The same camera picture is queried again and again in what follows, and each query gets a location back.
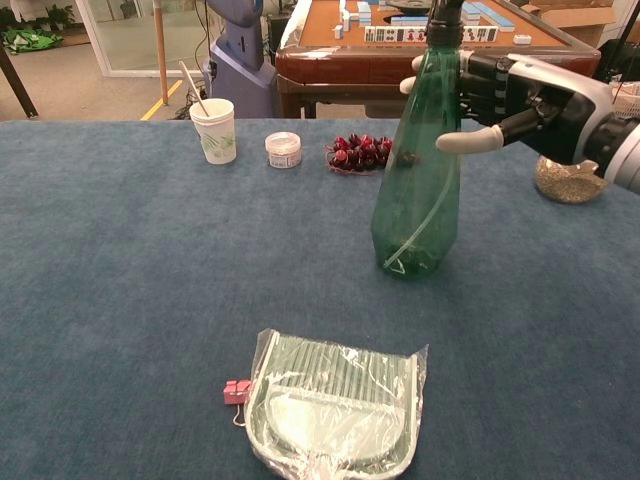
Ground wooden pole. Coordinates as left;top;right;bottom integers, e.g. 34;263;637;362
152;0;170;106

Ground green potted plants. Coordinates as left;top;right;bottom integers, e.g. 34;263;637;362
0;3;77;55

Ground small white lidded jar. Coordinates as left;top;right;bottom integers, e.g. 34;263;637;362
264;131;303;169

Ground white paper cup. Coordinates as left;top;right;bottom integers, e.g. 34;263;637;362
188;97;238;166

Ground glass jar with black lid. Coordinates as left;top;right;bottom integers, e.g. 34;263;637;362
534;154;611;205

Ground pink binder clip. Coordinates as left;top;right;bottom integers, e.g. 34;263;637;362
222;379;254;428

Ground mahjong tile row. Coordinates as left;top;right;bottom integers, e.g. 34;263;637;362
363;24;500;45

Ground green dustpan set in bag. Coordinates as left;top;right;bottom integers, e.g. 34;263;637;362
243;327;430;480

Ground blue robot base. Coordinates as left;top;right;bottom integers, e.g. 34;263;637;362
205;0;279;120

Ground red grape bunch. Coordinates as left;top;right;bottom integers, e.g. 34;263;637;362
325;132;394;176

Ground blue table cloth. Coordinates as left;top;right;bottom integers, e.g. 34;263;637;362
0;117;640;480

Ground green spray bottle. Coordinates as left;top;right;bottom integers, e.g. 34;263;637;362
370;0;466;280

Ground brown mahjong table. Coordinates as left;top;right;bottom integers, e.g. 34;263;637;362
274;0;603;120

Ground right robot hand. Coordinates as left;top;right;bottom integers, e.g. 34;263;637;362
399;49;619;165

